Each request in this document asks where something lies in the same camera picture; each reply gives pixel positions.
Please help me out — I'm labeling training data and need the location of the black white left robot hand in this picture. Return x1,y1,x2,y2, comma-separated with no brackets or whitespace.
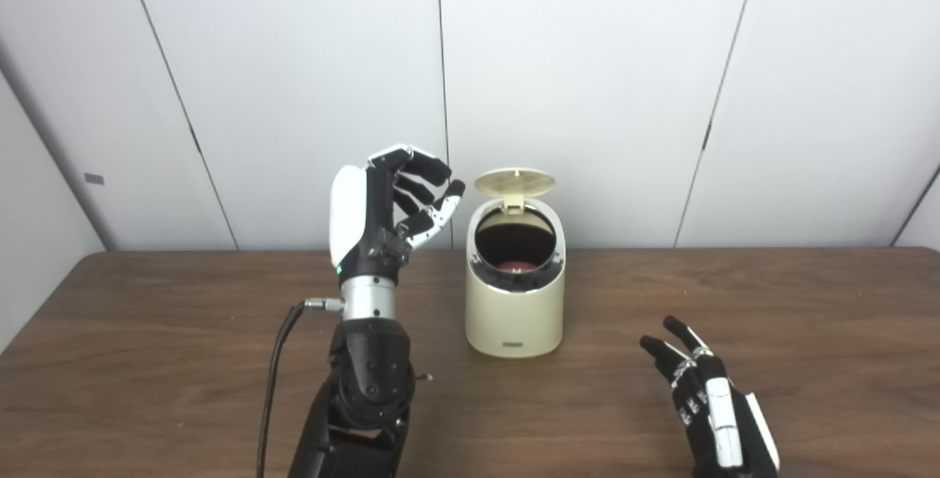
328,143,466,288

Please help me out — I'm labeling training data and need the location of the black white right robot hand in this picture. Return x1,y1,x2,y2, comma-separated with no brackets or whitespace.
639,315,781,478

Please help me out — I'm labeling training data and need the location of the round cream bin lid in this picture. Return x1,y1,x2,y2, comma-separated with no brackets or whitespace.
474,167,557,214

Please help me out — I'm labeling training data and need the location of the cream-colored bin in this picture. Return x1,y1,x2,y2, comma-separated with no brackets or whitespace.
465,167,566,358

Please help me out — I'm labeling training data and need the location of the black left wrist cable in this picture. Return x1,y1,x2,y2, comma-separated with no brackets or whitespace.
256,297,344,478

